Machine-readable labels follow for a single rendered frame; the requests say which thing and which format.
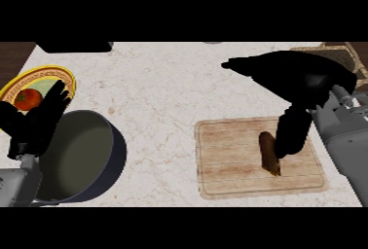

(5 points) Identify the brown wicker basket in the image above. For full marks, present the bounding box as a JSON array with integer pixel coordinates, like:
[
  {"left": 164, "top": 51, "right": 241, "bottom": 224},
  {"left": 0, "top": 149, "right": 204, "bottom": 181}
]
[{"left": 290, "top": 41, "right": 368, "bottom": 88}]

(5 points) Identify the red tomato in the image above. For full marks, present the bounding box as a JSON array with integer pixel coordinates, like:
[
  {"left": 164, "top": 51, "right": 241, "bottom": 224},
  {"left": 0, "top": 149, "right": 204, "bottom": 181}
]
[{"left": 13, "top": 88, "right": 44, "bottom": 112}]

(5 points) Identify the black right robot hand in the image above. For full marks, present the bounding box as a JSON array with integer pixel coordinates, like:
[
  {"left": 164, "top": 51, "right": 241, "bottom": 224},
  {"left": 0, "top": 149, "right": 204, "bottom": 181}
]
[{"left": 220, "top": 50, "right": 359, "bottom": 160}]

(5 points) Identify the black appliance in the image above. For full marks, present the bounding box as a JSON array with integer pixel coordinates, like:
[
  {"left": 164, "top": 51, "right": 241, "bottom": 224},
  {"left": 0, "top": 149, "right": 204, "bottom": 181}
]
[{"left": 34, "top": 41, "right": 115, "bottom": 54}]

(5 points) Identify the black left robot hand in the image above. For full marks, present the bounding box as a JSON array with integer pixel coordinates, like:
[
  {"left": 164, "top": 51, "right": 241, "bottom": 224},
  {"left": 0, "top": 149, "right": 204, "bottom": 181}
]
[{"left": 0, "top": 79, "right": 74, "bottom": 160}]

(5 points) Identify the yellow patterned plate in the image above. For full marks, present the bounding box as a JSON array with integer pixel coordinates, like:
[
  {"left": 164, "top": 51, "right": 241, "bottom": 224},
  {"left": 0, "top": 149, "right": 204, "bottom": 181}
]
[{"left": 0, "top": 64, "right": 78, "bottom": 131}]

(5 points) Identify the dark blue pot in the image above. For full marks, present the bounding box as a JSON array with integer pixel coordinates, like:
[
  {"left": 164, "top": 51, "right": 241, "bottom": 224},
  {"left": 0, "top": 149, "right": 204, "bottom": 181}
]
[{"left": 33, "top": 109, "right": 129, "bottom": 206}]

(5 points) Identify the wooden cutting board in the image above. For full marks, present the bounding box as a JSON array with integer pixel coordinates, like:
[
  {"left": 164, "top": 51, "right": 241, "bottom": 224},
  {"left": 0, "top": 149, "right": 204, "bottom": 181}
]
[{"left": 192, "top": 116, "right": 331, "bottom": 200}]

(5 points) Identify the dark wooden cabinet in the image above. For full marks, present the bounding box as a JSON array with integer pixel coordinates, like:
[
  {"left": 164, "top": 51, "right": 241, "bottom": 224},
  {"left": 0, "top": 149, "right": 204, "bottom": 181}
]
[{"left": 0, "top": 41, "right": 37, "bottom": 89}]

